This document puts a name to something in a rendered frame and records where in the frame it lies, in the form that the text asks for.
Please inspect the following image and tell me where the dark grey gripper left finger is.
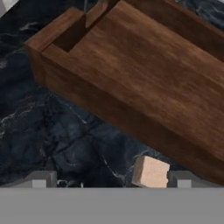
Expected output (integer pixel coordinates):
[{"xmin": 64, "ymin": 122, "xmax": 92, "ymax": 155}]
[{"xmin": 2, "ymin": 170, "xmax": 58, "ymax": 189}]

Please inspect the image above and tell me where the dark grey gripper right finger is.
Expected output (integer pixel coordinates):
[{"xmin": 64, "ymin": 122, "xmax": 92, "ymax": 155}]
[{"xmin": 167, "ymin": 170, "xmax": 223, "ymax": 189}]

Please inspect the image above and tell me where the brown wooden tray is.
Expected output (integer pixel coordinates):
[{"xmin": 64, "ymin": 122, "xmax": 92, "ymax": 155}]
[{"xmin": 24, "ymin": 0, "xmax": 224, "ymax": 186}]

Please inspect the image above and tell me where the beige sugar cube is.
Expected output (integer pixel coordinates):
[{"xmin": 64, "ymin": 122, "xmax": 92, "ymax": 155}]
[{"xmin": 130, "ymin": 155, "xmax": 171, "ymax": 189}]

